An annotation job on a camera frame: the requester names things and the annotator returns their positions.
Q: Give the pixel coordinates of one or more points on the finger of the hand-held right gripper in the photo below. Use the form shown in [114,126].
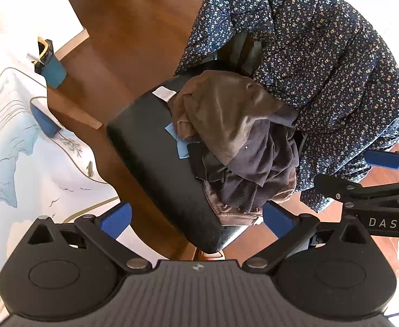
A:
[381,159]
[339,188]

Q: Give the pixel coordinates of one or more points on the brown sweater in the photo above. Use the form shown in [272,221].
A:
[220,115]

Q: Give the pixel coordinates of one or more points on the dark navy garment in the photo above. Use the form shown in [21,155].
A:
[254,163]

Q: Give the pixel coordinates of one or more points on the white label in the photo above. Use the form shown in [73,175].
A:
[163,94]

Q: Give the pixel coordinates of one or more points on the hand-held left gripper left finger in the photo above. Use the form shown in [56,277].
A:
[117,218]

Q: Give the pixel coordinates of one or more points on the light blue cloth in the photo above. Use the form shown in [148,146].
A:
[182,146]

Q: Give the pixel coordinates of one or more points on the shiny brown garment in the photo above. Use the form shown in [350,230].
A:
[230,213]

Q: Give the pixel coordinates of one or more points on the white printed tablecloth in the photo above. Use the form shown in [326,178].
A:
[15,143]

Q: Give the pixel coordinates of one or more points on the blue waste bin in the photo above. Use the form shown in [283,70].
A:
[54,71]

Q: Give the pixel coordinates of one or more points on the wooden chair with black seat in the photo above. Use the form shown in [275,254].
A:
[145,150]

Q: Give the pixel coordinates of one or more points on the blue floral jacket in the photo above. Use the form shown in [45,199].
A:
[322,58]

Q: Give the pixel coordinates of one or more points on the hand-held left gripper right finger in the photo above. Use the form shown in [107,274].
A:
[278,219]

